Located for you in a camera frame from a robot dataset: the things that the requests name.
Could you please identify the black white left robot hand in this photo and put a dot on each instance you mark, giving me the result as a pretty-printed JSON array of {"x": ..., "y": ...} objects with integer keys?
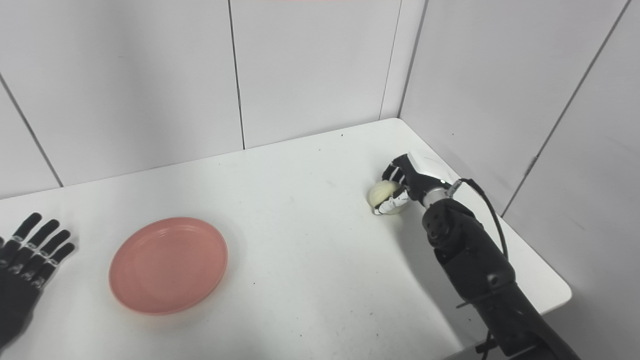
[{"x": 15, "y": 295}]

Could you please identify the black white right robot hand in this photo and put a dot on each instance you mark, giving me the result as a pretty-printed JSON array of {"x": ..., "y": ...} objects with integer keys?
[{"x": 422, "y": 185}]

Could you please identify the white steamed bun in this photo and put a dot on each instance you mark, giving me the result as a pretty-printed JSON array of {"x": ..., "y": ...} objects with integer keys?
[{"x": 381, "y": 192}]

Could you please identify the pink round plate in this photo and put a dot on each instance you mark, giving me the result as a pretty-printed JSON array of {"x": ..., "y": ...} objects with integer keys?
[{"x": 167, "y": 265}]

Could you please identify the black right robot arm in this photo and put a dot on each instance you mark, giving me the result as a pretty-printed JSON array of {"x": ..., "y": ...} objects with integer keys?
[{"x": 475, "y": 265}]

